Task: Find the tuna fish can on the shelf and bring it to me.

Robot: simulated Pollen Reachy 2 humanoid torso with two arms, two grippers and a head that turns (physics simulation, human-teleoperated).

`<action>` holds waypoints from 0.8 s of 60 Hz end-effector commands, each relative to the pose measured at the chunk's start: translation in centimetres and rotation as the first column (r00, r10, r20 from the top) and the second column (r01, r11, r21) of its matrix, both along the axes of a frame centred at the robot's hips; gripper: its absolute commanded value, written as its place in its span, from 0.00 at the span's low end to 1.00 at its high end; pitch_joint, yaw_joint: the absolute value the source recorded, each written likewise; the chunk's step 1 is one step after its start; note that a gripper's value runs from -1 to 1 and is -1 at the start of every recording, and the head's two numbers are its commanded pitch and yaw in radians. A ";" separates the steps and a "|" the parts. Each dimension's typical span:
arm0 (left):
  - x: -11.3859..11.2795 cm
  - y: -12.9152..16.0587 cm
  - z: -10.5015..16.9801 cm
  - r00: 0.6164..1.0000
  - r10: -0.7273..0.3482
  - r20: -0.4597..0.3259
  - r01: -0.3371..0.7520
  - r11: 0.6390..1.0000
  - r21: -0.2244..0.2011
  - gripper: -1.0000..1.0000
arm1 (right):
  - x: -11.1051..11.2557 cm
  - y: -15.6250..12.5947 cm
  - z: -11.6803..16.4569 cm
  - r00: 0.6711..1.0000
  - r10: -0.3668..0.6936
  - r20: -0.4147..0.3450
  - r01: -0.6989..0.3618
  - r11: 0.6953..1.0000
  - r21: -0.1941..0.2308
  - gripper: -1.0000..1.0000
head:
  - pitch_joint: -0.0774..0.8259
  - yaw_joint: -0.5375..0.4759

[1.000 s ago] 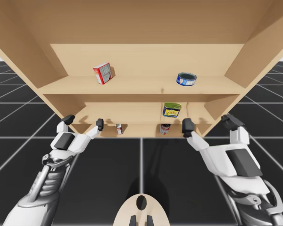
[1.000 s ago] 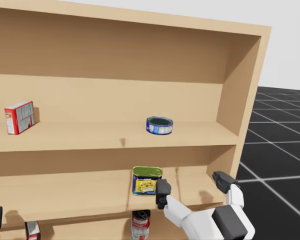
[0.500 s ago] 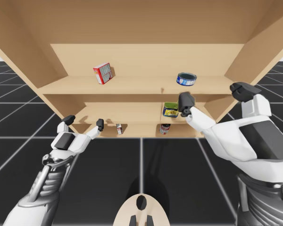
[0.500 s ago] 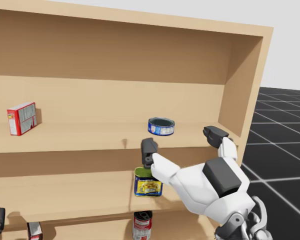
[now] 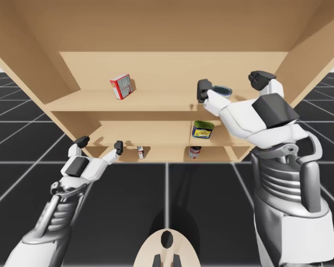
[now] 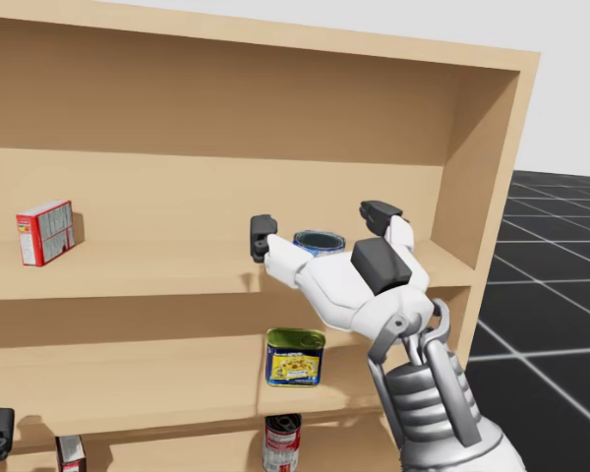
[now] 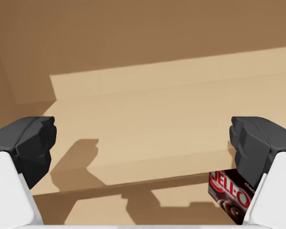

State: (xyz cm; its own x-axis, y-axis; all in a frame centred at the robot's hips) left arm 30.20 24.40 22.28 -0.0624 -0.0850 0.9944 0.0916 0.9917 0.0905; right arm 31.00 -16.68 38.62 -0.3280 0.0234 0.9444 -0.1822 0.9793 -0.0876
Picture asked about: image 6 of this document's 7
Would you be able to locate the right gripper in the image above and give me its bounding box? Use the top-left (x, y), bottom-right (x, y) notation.
top-left (249, 200), bottom-right (436, 341)

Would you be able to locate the blue flat can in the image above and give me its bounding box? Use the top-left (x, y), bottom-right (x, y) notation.
top-left (292, 229), bottom-right (348, 259)

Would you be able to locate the green and blue rectangular can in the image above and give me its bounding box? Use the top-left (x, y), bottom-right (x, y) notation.
top-left (265, 327), bottom-right (326, 388)

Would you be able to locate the pale wooden shelf unit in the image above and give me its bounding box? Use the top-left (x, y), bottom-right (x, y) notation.
top-left (0, 14), bottom-right (543, 472)

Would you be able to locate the red and white can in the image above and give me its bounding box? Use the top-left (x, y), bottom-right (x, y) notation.
top-left (261, 413), bottom-right (303, 472)

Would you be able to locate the red and white carton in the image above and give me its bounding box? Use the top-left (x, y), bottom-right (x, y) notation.
top-left (15, 200), bottom-right (76, 268)

